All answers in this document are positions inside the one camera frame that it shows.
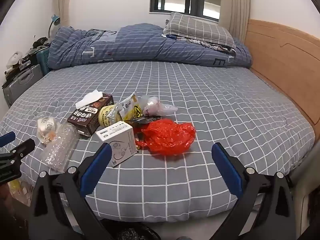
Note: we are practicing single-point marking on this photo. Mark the white cardboard box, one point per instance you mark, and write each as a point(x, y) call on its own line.
point(120, 140)

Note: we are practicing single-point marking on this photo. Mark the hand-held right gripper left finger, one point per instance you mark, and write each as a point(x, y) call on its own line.
point(97, 166)

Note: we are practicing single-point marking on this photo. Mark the grey checked pillow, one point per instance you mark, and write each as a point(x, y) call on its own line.
point(197, 27)

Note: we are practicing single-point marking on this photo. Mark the red plastic bag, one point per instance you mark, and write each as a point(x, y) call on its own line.
point(167, 136)

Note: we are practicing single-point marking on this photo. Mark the brown snack box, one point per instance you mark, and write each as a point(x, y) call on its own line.
point(85, 122)

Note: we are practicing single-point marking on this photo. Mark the yellow snack packet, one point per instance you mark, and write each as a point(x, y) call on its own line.
point(130, 107)

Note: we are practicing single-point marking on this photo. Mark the pale plastic bag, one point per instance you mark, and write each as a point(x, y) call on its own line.
point(20, 192)

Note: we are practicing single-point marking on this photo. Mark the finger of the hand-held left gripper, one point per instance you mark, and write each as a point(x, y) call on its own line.
point(22, 148)
point(6, 139)

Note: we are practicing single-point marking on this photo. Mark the teal suitcase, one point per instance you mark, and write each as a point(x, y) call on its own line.
point(43, 57)

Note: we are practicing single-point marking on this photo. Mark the blue desk lamp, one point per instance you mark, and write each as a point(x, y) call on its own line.
point(56, 19)

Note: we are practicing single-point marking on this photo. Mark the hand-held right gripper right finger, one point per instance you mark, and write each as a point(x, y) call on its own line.
point(228, 170)

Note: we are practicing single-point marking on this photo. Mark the white small fan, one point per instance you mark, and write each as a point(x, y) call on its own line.
point(15, 58)

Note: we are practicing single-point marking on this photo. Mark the blue striped quilt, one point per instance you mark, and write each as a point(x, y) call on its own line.
point(140, 45)

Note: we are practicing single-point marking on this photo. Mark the wooden bed frame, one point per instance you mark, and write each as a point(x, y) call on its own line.
point(282, 62)

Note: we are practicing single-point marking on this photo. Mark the beige curtain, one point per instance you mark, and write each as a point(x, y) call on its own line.
point(63, 2)
point(237, 10)

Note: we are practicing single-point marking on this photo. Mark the clear plastic packaging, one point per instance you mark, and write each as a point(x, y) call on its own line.
point(58, 150)

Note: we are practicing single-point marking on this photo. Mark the dark gadget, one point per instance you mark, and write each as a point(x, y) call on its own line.
point(40, 42)

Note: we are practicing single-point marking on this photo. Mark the grey suitcase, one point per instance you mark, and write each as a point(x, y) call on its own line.
point(20, 82)

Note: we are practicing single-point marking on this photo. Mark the white tissue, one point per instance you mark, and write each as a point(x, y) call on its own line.
point(87, 100)

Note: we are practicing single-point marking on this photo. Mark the printed pillow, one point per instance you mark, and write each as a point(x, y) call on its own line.
point(212, 43)

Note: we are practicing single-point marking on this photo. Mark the black case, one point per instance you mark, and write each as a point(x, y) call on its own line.
point(28, 59)

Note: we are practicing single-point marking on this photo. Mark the bed with grey checked sheet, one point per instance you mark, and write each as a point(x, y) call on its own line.
point(200, 105)

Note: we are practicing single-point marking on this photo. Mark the clear plastic bag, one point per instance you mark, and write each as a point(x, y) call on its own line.
point(156, 106)

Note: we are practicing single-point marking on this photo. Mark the dark framed window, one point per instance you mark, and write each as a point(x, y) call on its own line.
point(172, 0)

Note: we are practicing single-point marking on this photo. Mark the black wet wipe packet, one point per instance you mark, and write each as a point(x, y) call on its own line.
point(142, 120)

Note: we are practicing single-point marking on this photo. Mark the white crumpled wrapper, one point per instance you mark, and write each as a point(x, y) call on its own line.
point(46, 127)

